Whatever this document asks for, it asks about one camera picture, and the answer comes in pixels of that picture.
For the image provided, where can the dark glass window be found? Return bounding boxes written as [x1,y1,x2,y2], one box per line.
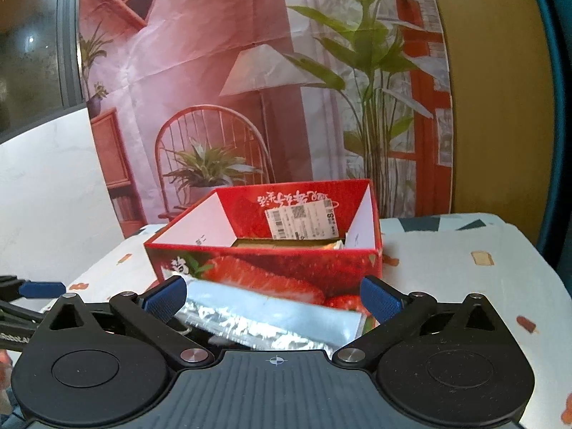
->
[0,0,87,144]

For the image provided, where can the white marble panel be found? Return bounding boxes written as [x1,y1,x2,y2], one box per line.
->
[0,105,131,287]

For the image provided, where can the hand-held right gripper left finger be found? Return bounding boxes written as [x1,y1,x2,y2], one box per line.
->
[44,276,214,371]

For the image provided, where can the printed room scene wall poster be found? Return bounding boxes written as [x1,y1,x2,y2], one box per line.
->
[78,0,455,238]

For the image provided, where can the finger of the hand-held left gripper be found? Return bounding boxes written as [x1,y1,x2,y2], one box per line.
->
[0,276,66,301]
[0,301,46,323]

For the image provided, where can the white patterned tablecloth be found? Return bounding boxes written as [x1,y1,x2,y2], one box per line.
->
[40,213,572,429]

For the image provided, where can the red strawberry print cardboard box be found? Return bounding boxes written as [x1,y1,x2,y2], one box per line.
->
[144,179,384,328]

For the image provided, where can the silver foil packet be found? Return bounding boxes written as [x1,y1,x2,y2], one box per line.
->
[172,277,370,352]

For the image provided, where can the dark teal curved frame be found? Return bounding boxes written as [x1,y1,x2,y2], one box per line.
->
[522,0,572,278]

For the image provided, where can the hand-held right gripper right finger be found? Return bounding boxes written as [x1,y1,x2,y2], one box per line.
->
[331,276,501,371]

